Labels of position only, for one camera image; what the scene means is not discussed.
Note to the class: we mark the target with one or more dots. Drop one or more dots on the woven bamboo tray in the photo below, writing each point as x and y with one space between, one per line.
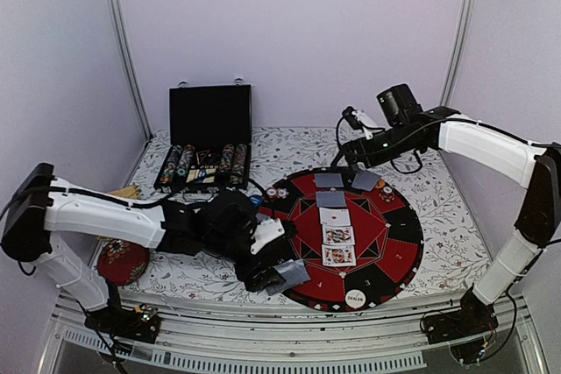
132 192

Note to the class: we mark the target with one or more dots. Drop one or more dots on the blue playing card deck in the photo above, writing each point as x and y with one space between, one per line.
290 274

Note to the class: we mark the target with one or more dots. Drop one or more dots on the face-down card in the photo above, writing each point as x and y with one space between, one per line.
328 180
365 181
261 218
330 199

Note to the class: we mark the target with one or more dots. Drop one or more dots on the blue texas holdem card box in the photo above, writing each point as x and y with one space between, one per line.
201 175

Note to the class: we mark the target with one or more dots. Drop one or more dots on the face-up king card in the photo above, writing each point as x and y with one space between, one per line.
338 256

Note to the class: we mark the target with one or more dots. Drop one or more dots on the white blue dealer button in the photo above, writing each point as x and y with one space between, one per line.
355 298

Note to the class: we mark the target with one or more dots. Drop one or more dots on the face-up ace card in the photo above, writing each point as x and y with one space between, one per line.
335 217

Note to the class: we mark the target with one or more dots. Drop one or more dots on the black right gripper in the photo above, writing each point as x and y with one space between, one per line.
351 148

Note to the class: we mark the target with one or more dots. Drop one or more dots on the black triangular all-in button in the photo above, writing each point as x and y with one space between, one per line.
204 157

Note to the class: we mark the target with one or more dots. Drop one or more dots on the chip row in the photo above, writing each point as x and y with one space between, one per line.
225 165
171 164
238 164
185 162

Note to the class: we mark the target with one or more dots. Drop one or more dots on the blue small blind button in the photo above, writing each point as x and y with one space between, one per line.
256 200

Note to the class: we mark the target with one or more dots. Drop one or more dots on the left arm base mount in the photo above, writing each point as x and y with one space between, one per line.
140 324

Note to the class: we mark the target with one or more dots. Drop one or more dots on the round red black poker mat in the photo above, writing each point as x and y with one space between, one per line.
388 242

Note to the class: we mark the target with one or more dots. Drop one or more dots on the black poker chip case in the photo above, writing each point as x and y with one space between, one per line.
208 118

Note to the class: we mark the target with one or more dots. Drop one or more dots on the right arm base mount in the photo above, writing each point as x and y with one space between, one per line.
472 318

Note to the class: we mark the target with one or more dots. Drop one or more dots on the red orange chip stack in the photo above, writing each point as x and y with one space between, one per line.
271 194

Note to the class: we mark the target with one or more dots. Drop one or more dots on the white black chip stack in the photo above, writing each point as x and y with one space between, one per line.
283 193

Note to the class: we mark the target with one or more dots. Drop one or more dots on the face-up queen card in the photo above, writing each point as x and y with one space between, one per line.
338 235

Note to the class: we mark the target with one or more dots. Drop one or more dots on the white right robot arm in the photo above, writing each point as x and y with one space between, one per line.
532 168

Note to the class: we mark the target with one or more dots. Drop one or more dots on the red floral round cushion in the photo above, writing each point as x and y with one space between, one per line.
121 262

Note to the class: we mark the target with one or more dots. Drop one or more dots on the far left chip row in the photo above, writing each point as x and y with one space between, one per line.
171 164

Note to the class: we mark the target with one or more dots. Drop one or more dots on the far right chip row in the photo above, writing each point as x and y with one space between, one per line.
238 164

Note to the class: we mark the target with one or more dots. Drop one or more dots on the red black small chip stack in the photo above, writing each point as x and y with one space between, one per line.
387 194

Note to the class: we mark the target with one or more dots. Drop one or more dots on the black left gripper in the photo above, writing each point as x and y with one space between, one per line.
260 281

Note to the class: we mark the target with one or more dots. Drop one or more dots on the floral white tablecloth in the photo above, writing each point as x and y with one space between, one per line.
454 255

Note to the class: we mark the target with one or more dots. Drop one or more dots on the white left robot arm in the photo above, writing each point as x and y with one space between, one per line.
227 226

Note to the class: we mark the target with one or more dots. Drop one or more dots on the aluminium frame post left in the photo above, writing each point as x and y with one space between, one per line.
123 47

